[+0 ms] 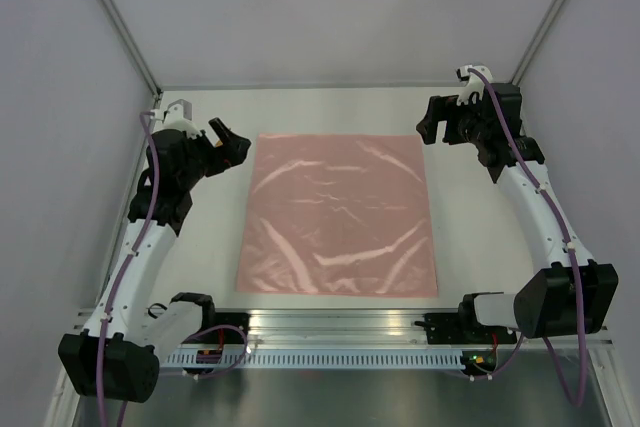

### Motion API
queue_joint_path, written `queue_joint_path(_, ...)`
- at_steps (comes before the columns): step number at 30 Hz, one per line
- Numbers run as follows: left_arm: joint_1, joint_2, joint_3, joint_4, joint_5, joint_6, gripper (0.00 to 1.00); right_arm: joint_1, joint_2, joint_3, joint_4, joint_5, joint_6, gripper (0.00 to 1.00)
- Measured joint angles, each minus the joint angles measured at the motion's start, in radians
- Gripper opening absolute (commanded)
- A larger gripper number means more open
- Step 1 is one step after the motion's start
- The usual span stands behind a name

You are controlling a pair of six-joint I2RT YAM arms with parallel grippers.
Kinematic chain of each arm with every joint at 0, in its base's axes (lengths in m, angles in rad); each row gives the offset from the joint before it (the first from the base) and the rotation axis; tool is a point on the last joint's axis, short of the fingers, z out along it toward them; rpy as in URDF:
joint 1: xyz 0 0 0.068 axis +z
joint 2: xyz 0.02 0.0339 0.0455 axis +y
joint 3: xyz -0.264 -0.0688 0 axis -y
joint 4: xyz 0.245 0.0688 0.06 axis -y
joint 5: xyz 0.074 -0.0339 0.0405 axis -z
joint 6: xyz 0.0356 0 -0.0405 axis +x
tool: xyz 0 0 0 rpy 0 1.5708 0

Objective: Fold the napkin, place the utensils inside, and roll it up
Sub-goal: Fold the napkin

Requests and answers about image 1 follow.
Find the aluminium front rail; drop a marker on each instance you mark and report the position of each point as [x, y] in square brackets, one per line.
[270, 328]

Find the aluminium frame post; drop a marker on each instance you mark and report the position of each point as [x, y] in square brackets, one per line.
[124, 35]
[542, 31]

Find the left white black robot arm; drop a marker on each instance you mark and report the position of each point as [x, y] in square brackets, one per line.
[118, 352]

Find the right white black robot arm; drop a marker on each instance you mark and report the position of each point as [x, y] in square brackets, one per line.
[569, 286]

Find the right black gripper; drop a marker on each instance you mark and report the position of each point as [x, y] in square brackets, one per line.
[444, 109]

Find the right aluminium frame post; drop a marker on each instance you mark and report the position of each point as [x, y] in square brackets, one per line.
[542, 31]

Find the white slotted cable duct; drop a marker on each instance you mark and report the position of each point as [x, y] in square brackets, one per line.
[320, 359]

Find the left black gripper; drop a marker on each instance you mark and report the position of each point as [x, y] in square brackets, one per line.
[232, 151]

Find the pink cloth napkin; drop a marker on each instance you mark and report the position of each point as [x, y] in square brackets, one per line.
[344, 215]

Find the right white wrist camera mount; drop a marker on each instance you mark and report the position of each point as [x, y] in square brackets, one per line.
[472, 77]

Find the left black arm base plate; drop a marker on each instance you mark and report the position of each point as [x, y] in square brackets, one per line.
[237, 319]

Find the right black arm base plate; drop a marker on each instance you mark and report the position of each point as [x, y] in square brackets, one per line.
[449, 329]

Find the left aluminium frame post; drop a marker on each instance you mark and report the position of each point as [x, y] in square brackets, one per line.
[124, 35]

